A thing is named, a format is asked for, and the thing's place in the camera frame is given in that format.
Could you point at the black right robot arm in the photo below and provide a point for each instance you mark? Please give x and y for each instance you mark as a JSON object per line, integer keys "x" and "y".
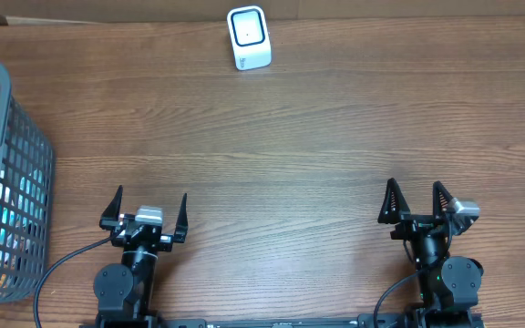
{"x": 448, "y": 284}

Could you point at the grey plastic mesh basket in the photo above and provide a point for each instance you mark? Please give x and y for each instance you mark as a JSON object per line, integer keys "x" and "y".
{"x": 27, "y": 171}

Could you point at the white barcode scanner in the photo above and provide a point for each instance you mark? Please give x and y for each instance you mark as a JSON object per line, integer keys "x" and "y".
{"x": 250, "y": 39}

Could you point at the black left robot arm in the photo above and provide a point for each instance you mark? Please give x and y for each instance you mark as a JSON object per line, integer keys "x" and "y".
{"x": 124, "y": 289}

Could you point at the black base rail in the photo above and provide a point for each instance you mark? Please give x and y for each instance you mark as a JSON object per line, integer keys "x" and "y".
{"x": 361, "y": 321}

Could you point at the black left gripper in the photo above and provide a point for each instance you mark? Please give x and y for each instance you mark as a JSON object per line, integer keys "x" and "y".
{"x": 141, "y": 232}

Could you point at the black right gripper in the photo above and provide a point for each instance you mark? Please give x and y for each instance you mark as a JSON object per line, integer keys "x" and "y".
{"x": 412, "y": 223}

